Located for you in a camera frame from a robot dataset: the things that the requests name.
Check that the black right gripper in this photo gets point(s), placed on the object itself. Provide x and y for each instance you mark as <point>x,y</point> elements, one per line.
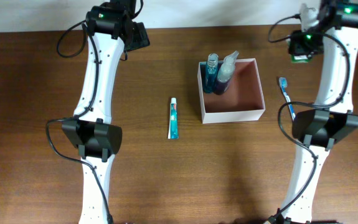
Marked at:
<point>295,47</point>

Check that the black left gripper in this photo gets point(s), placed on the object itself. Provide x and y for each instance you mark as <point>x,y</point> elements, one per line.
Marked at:
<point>141,37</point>

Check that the green white soap box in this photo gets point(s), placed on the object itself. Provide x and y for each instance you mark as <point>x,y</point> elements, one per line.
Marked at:
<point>299,59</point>

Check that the teal mouthwash bottle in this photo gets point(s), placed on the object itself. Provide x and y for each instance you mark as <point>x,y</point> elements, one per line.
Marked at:
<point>211,70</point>

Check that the purple spray bottle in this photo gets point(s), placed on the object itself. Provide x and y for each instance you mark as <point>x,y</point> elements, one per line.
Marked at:
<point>225,73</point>

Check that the pink cardboard box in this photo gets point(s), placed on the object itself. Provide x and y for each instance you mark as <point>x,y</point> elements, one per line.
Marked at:
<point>243,100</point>

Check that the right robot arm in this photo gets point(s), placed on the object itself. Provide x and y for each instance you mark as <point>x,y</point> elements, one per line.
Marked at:
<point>331,30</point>

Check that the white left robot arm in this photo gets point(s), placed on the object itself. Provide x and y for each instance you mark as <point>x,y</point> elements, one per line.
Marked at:
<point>111,33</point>

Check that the blue white toothbrush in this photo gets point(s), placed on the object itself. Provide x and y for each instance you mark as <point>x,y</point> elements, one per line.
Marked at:
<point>283,85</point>

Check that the teal white toothpaste tube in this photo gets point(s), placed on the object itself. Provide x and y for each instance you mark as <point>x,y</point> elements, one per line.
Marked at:
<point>173,124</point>

